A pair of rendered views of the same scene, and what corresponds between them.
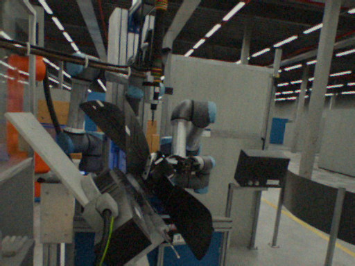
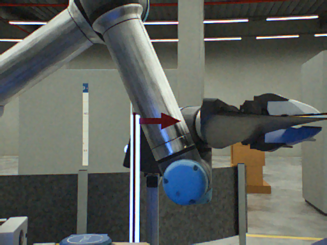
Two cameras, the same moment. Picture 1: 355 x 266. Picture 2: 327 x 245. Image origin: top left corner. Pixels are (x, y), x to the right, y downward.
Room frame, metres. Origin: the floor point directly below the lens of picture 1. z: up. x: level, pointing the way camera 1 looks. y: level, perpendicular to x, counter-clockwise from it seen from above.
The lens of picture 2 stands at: (1.31, 0.78, 1.17)
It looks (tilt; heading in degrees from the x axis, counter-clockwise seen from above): 1 degrees up; 286
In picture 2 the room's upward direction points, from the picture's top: straight up
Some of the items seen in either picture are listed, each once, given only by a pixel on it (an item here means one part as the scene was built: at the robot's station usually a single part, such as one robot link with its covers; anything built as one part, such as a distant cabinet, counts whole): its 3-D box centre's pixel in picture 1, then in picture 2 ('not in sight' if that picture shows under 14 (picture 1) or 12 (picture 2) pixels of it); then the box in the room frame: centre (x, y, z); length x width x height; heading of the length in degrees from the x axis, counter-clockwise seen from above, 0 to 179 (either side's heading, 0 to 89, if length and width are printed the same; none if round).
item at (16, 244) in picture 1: (10, 245); not in sight; (1.04, 0.59, 0.87); 0.15 x 0.09 x 0.02; 10
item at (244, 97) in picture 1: (215, 150); not in sight; (3.15, -0.38, 1.10); 1.21 x 0.06 x 2.20; 104
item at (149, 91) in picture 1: (152, 90); not in sight; (1.17, 0.12, 1.49); 0.09 x 0.07 x 0.10; 139
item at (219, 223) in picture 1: (153, 223); not in sight; (1.55, 0.10, 0.82); 0.90 x 0.04 x 0.08; 104
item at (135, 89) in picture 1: (138, 86); not in sight; (1.45, 0.22, 1.52); 0.11 x 0.08 x 0.11; 146
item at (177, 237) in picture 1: (172, 230); not in sight; (1.41, 0.00, 0.85); 0.22 x 0.17 x 0.07; 120
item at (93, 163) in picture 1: (91, 161); not in sight; (1.80, 0.53, 1.09); 0.15 x 0.15 x 0.10
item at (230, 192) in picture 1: (229, 200); (152, 214); (1.66, -0.31, 0.96); 0.03 x 0.03 x 0.20; 14
